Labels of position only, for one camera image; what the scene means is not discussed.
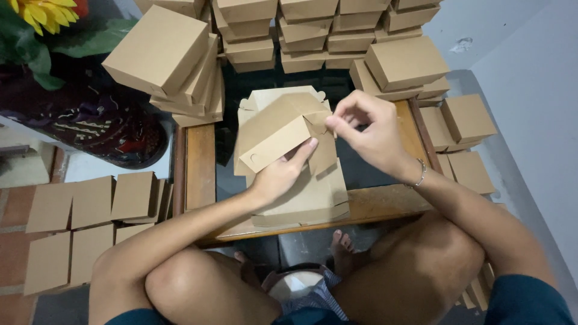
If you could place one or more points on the person's right hand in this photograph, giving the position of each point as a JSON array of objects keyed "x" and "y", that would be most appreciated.
[{"x": 381, "y": 135}]

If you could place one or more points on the person's right leg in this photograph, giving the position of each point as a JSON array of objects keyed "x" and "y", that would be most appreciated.
[{"x": 406, "y": 271}]

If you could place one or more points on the pile of flat kraft blanks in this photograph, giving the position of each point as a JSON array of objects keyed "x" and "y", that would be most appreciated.
[{"x": 311, "y": 198}]

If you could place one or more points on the dark patterned vase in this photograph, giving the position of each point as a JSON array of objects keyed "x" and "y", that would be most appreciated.
[{"x": 90, "y": 122}]

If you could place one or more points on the stack of folded kraft boxes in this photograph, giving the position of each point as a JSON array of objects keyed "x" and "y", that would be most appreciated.
[
  {"x": 402, "y": 63},
  {"x": 465, "y": 119}
]

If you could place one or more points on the rows of upright kraft boxes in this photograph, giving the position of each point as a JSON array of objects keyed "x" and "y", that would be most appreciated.
[{"x": 90, "y": 203}]

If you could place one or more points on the row of stacked kraft boxes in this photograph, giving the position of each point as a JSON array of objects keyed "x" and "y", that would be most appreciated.
[{"x": 307, "y": 31}]

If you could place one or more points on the person's left hand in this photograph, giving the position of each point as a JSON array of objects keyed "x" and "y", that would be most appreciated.
[{"x": 277, "y": 178}]

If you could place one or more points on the person's leg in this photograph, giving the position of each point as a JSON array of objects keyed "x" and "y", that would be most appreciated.
[
  {"x": 406, "y": 271},
  {"x": 198, "y": 284}
]

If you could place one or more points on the half-folded kraft cardboard box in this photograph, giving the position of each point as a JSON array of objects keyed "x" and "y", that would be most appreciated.
[{"x": 275, "y": 131}]

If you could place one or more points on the white round container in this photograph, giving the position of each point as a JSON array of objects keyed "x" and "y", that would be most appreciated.
[{"x": 291, "y": 284}]

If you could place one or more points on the leaning stack of kraft boxes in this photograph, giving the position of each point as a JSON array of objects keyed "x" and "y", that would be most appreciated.
[{"x": 158, "y": 49}]

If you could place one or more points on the blue striped cloth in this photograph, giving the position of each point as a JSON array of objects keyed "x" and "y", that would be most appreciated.
[{"x": 323, "y": 300}]

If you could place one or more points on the dark teal shorts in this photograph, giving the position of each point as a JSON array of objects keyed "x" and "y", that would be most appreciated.
[{"x": 524, "y": 302}]

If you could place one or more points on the green artificial leaves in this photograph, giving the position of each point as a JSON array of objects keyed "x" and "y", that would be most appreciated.
[{"x": 90, "y": 43}]

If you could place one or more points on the person's left leg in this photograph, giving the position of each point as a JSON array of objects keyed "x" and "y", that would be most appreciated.
[{"x": 198, "y": 284}]

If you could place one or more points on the yellow artificial sunflower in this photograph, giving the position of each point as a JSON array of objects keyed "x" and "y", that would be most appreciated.
[{"x": 45, "y": 13}]

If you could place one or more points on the wooden table with glass inlay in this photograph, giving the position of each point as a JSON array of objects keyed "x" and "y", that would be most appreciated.
[{"x": 201, "y": 167}]

